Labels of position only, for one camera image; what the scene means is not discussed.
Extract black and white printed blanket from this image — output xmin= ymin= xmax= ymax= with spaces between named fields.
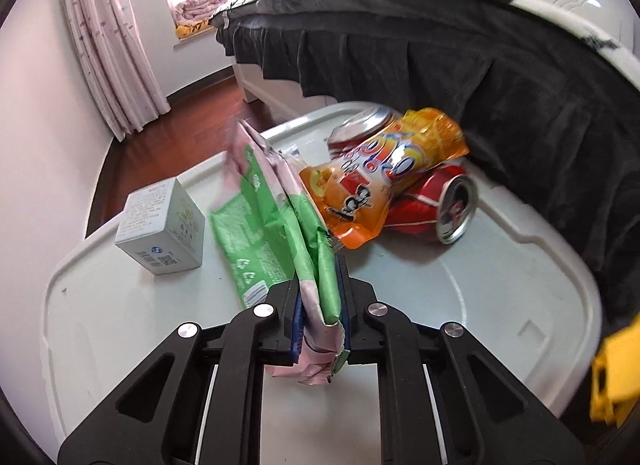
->
xmin=210 ymin=0 xmax=640 ymax=90

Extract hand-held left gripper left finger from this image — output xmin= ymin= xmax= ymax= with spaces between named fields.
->
xmin=56 ymin=280 xmax=301 ymax=465

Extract crushed red can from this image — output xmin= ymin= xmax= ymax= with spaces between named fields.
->
xmin=385 ymin=167 xmax=478 ymax=246

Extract yellow printed plush cushion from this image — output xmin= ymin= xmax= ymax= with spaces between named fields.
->
xmin=175 ymin=20 xmax=217 ymax=39

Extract green and pink snack bag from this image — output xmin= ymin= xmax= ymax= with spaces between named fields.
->
xmin=209 ymin=120 xmax=348 ymax=387

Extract orange snack bag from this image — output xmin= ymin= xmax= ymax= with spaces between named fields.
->
xmin=299 ymin=107 xmax=470 ymax=251

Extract yellow plastic object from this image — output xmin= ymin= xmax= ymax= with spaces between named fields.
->
xmin=590 ymin=315 xmax=640 ymax=426

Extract white bed frame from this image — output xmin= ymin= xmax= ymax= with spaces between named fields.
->
xmin=234 ymin=62 xmax=341 ymax=120

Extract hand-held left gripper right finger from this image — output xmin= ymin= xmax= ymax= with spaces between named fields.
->
xmin=340 ymin=257 xmax=583 ymax=465

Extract pink patterned curtain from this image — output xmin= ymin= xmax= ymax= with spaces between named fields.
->
xmin=60 ymin=0 xmax=171 ymax=142

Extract small grey cardboard box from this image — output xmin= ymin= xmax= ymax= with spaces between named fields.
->
xmin=114 ymin=177 xmax=206 ymax=277

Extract folded pink quilt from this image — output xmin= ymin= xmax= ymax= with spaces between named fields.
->
xmin=172 ymin=0 xmax=228 ymax=26

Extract red can with silver top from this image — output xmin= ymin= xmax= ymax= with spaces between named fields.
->
xmin=327 ymin=105 xmax=401 ymax=158

